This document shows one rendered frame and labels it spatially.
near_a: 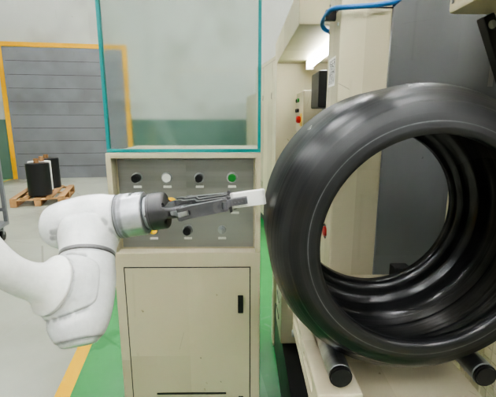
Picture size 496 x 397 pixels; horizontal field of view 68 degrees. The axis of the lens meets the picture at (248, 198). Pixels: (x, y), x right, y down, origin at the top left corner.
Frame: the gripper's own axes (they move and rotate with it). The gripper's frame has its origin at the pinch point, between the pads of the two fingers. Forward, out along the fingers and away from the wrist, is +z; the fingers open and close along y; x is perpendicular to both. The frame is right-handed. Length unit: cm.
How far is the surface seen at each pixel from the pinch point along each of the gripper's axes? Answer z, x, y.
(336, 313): 13.2, 20.8, -11.8
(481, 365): 40, 37, -10
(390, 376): 27, 47, 2
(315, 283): 10.0, 14.5, -11.6
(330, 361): 11.6, 33.2, -8.4
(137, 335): -52, 60, 57
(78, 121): -391, -67, 830
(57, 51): -398, -226, 826
